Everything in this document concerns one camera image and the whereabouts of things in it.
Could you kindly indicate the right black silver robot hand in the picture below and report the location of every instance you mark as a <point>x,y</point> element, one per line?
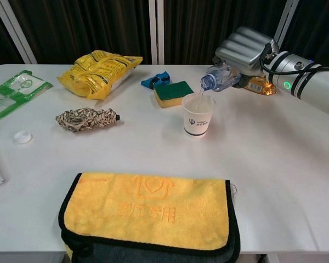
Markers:
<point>244,49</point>

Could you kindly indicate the clear plastic water bottle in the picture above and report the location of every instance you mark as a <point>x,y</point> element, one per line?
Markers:
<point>219,79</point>

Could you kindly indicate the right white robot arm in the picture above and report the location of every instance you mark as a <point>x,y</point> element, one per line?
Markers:
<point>318,87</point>

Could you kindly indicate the white paper cup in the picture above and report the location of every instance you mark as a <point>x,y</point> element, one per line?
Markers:
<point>198,115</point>

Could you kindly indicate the green yellow sponge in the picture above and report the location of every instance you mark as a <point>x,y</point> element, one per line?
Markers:
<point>172,93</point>

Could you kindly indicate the yellow snack bag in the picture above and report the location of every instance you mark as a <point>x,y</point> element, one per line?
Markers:
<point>98,74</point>

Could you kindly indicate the black pleated curtain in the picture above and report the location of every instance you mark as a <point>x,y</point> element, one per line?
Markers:
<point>93,24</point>

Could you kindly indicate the yellow towel with black trim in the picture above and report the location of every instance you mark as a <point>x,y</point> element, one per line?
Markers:
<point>148,211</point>

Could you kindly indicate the green white plastic bag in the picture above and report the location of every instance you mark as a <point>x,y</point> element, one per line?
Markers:
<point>13,93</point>

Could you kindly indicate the white bottle cap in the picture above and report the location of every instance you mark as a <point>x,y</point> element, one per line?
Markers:
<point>23,137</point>

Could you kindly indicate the white frame post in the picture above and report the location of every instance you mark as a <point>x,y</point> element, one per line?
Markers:
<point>156,33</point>
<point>285,19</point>
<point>16,33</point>

